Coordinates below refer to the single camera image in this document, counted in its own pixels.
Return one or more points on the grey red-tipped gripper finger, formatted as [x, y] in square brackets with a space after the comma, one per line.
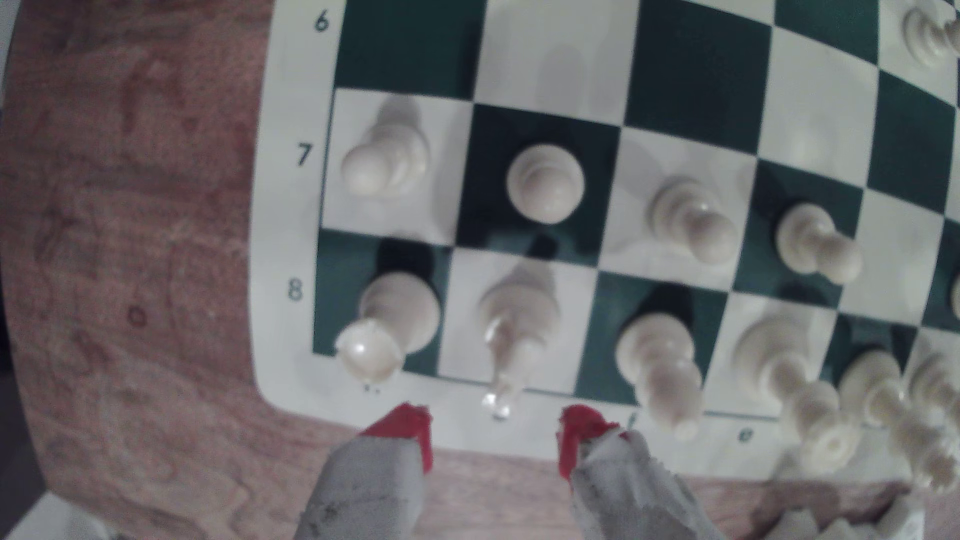
[622, 495]
[367, 487]

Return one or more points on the white knight chess piece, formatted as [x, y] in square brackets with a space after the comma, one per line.
[517, 319]

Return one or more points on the white bishop chess piece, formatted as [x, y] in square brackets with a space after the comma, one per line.
[937, 382]
[656, 352]

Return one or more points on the white rook chess piece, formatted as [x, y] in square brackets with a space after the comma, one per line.
[401, 311]

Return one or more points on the white king chess piece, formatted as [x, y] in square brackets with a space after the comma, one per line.
[772, 356]

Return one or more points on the white queen chess piece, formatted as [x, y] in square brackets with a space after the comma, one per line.
[870, 382]

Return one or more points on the green white chess board mat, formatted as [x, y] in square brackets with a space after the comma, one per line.
[555, 52]

